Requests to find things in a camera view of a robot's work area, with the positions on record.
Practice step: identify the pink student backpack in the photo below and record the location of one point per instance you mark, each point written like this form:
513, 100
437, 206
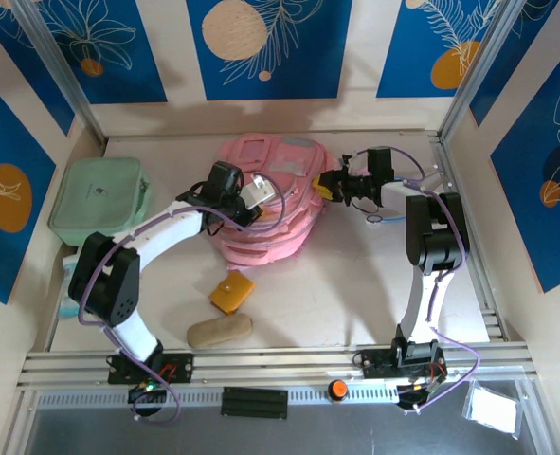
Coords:
270, 237

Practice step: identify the orange leather wallet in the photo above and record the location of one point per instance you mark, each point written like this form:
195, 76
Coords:
232, 291

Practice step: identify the beige glasses case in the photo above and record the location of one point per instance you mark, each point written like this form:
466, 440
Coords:
218, 330

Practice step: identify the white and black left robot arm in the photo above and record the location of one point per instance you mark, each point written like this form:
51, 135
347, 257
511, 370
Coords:
166, 232

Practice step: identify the mint green lunch bag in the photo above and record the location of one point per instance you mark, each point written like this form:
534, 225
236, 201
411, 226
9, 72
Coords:
99, 199

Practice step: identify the pale blue tissue pack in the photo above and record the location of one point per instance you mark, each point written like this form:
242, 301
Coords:
67, 308

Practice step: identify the clear bag with white paper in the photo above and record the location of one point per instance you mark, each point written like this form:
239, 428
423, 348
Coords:
490, 410

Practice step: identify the black ribbed block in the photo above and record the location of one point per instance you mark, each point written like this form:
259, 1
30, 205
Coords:
254, 403

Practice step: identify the orange emergency stop button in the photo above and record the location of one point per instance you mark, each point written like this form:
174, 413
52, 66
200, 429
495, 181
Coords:
337, 389

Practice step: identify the aluminium side rail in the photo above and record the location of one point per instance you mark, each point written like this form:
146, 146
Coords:
469, 246

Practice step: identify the aluminium corner post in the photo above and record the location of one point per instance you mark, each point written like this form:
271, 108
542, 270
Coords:
61, 71
478, 71

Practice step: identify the aluminium frame rail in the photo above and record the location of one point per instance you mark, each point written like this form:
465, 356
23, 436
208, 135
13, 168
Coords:
284, 365

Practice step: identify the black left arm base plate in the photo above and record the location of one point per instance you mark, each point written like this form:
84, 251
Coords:
180, 369

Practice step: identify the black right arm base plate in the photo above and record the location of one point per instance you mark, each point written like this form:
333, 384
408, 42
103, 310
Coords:
376, 365

